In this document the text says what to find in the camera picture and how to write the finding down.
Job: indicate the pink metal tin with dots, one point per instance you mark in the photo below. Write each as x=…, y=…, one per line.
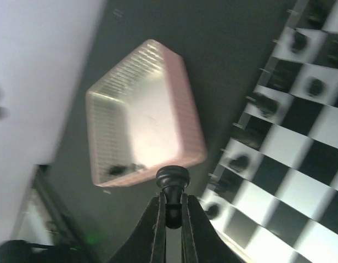
x=143, y=111

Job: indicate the black chess piece on board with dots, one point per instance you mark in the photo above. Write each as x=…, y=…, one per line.
x=267, y=106
x=239, y=164
x=226, y=183
x=249, y=137
x=299, y=42

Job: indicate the black and white chessboard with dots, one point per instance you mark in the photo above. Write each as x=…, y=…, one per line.
x=285, y=206

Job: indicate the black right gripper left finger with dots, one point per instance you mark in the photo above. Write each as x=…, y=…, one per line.
x=147, y=243

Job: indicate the black chess rook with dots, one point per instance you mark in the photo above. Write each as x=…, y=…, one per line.
x=213, y=211

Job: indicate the black chess bishop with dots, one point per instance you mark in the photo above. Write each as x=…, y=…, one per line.
x=173, y=180

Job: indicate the black chess pawn on board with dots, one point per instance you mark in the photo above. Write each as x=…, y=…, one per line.
x=315, y=87

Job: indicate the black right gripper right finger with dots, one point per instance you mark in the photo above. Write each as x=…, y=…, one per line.
x=200, y=241

